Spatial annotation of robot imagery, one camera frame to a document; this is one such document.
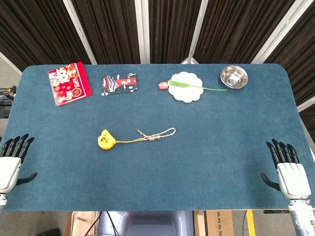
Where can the left black-fingered robot hand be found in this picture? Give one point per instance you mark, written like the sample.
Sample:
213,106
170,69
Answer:
8,172

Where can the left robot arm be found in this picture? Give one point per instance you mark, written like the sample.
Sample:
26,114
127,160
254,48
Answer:
2,204

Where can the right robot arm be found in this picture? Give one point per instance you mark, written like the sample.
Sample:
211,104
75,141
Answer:
301,217

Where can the white scalloped coaster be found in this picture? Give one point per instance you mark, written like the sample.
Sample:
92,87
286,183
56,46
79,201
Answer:
187,94

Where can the white frame post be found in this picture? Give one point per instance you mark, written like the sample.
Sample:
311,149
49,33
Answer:
195,37
306,103
144,32
278,32
80,32

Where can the blue felt table mat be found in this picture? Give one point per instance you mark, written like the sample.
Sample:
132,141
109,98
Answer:
157,177

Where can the artificial tulip with green stem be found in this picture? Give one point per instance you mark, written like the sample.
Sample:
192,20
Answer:
163,85

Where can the printed brown cardboard box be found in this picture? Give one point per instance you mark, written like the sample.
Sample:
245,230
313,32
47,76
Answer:
220,223

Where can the right black-fingered robot hand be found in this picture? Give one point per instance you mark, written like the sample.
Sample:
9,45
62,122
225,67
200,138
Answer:
292,179

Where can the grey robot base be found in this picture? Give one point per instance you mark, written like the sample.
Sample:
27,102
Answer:
147,225

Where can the stainless steel bowl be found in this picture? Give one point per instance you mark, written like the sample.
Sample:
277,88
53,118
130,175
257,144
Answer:
233,77

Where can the red spiral desk calendar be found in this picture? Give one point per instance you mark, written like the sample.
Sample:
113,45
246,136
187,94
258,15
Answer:
69,84

